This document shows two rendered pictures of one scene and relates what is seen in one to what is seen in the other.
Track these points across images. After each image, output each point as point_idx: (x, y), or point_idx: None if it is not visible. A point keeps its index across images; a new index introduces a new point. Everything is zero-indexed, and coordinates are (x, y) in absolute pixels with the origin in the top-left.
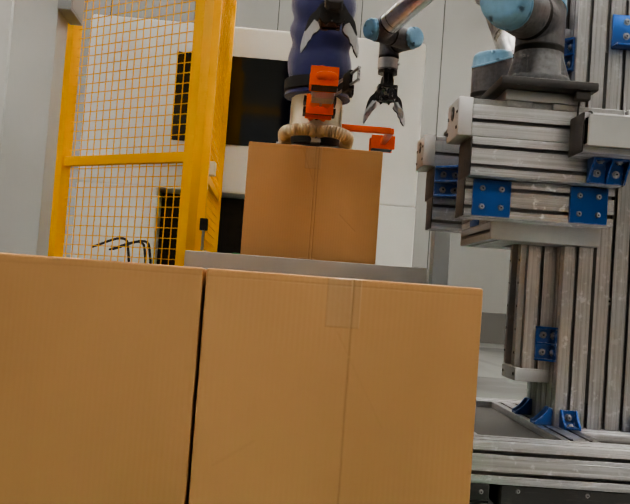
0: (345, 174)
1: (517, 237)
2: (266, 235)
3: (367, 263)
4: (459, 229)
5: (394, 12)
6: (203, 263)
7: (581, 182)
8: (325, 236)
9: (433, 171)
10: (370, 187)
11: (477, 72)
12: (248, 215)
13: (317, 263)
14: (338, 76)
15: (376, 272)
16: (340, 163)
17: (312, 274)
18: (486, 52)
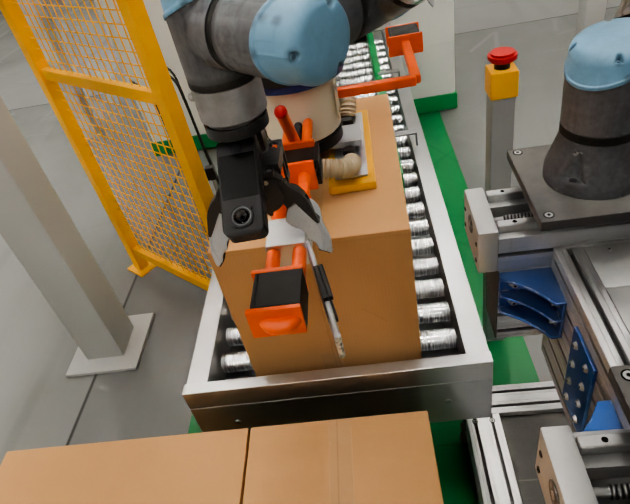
0: (358, 265)
1: None
2: (273, 341)
3: (410, 346)
4: (539, 333)
5: None
6: (209, 401)
7: None
8: (349, 331)
9: (496, 275)
10: (398, 273)
11: (579, 99)
12: (243, 327)
13: (346, 380)
14: (302, 319)
15: (424, 375)
16: (347, 254)
17: (342, 389)
18: (602, 62)
